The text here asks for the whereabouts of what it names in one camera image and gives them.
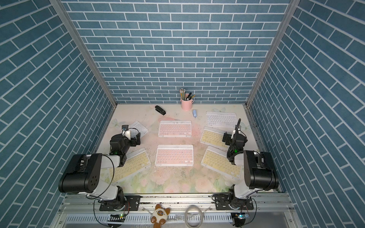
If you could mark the white keyboard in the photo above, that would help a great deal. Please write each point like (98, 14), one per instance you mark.
(136, 128)
(221, 119)

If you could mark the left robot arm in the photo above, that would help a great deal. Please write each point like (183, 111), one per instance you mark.
(93, 175)

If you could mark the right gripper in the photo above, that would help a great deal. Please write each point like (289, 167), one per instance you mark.
(228, 137)

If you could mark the pink pen cup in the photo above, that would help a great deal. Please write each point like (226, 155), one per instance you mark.
(187, 104)

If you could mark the yellow keyboard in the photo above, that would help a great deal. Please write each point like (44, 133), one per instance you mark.
(136, 162)
(215, 159)
(213, 137)

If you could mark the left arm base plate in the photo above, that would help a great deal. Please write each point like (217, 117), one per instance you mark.
(127, 203)

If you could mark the black stapler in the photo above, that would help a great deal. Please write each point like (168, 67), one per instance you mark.
(160, 110)

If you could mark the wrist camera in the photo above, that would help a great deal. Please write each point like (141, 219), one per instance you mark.
(126, 132)
(236, 129)

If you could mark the plush toy cat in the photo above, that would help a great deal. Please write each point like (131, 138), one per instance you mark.
(160, 216)

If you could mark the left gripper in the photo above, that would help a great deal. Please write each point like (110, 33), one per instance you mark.
(134, 143)

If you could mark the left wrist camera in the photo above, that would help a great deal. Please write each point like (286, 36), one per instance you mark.
(126, 132)

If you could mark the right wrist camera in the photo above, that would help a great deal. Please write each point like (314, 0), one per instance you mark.
(236, 129)

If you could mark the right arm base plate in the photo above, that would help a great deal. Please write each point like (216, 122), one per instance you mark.
(225, 202)

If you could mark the white keyboard left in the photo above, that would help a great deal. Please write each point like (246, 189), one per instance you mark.
(136, 128)

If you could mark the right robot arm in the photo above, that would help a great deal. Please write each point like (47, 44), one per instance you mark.
(258, 170)

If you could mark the pink keyboard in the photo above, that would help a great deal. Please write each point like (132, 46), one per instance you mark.
(175, 129)
(175, 155)

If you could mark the white keyboard right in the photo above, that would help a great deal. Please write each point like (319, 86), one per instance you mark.
(221, 119)

